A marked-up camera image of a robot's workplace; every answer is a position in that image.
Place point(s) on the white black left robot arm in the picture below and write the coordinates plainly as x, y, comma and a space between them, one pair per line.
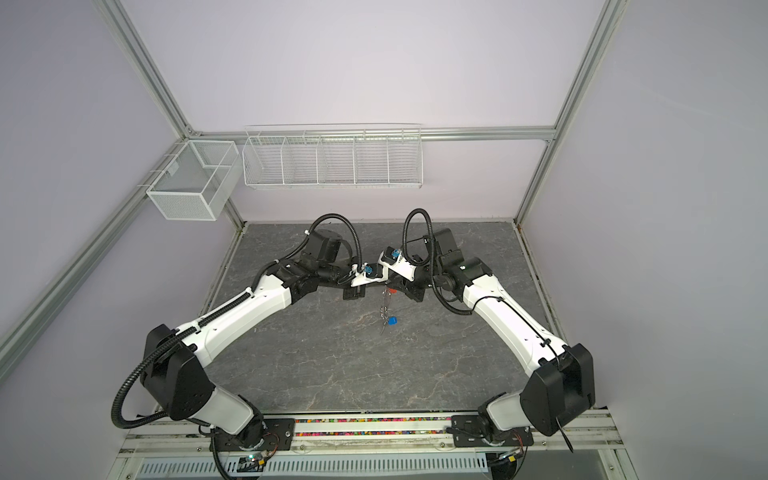
175, 359

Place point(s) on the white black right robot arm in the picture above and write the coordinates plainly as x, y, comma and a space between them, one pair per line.
560, 382

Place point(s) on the left aluminium frame post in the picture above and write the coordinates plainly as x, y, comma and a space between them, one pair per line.
125, 33

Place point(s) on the white vented cable duct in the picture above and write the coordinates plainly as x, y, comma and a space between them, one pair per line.
324, 466

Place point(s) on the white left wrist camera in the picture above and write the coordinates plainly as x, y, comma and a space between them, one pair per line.
370, 273

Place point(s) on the aluminium frame corner post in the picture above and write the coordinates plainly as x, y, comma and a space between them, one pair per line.
608, 20

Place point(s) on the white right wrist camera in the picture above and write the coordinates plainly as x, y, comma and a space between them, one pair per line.
394, 263

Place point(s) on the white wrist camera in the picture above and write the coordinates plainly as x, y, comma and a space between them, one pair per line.
370, 273
394, 263

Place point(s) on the small white mesh basket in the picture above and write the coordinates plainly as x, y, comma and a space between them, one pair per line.
198, 181

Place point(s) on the long white wire basket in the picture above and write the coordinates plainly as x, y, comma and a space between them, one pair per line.
346, 155

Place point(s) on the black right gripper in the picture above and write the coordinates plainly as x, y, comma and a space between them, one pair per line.
408, 287

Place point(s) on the aluminium base rail with beads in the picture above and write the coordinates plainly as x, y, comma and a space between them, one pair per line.
427, 432

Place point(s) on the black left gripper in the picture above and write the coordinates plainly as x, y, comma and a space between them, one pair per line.
354, 292

